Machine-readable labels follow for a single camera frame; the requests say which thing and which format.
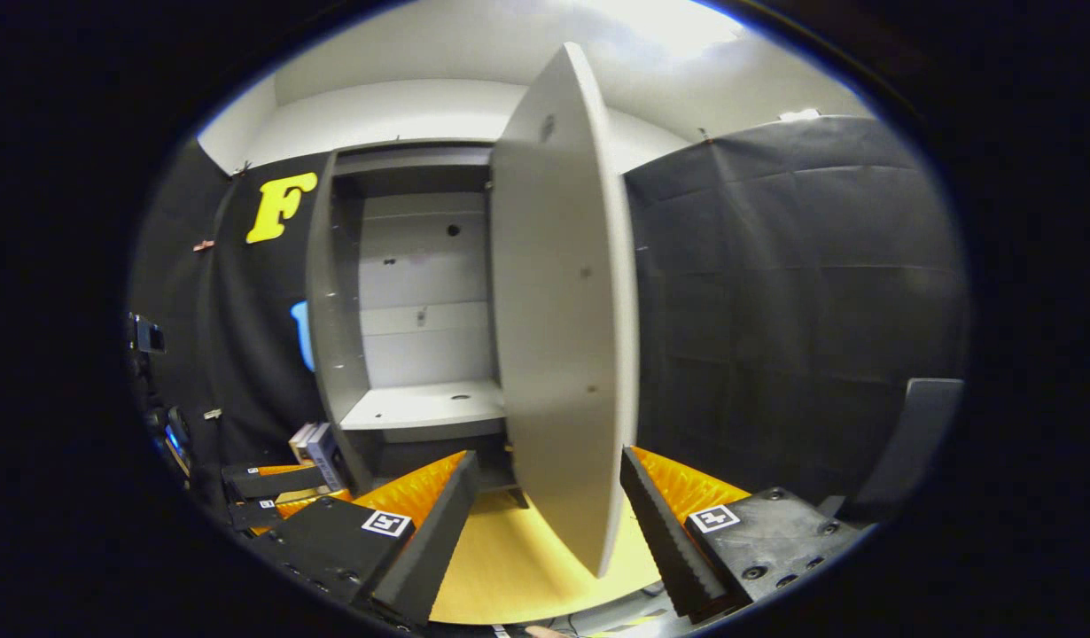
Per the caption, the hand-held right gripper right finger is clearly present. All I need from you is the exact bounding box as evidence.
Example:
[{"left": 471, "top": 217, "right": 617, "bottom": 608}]
[{"left": 619, "top": 446, "right": 865, "bottom": 626}]

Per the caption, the black backdrop cloth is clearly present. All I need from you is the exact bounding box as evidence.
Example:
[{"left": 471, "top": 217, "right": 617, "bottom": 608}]
[{"left": 128, "top": 115, "right": 971, "bottom": 533}]

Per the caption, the long ceiling light panel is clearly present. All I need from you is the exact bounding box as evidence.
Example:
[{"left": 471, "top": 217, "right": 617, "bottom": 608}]
[{"left": 580, "top": 0, "right": 748, "bottom": 56}]

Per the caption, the grey cabinet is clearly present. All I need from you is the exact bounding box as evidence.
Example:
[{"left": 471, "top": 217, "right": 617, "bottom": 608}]
[{"left": 306, "top": 137, "right": 533, "bottom": 510}]

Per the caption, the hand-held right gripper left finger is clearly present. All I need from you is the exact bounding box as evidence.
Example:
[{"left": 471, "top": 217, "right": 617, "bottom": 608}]
[{"left": 244, "top": 450, "right": 480, "bottom": 628}]

